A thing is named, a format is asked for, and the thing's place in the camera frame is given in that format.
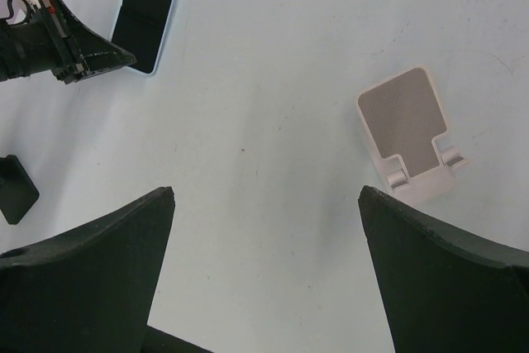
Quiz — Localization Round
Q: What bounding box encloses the black flat phone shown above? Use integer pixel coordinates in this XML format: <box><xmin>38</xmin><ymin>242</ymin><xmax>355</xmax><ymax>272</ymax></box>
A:
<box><xmin>1</xmin><ymin>155</ymin><xmax>40</xmax><ymax>225</ymax></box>

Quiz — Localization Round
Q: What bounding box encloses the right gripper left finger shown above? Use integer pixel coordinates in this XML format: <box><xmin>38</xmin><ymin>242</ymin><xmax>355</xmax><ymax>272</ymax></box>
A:
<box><xmin>1</xmin><ymin>187</ymin><xmax>175</xmax><ymax>352</ymax></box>

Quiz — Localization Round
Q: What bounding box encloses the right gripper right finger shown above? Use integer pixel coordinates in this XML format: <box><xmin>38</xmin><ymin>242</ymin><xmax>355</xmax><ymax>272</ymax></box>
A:
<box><xmin>358</xmin><ymin>186</ymin><xmax>528</xmax><ymax>352</ymax></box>

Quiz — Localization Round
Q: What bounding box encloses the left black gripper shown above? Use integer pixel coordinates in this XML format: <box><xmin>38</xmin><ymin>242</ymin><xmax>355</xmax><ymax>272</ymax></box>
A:
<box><xmin>1</xmin><ymin>0</ymin><xmax>136</xmax><ymax>84</ymax></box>

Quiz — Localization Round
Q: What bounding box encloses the white phone stand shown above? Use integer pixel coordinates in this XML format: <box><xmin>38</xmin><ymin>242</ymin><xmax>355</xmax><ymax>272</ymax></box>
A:
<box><xmin>356</xmin><ymin>67</ymin><xmax>469</xmax><ymax>205</ymax></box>

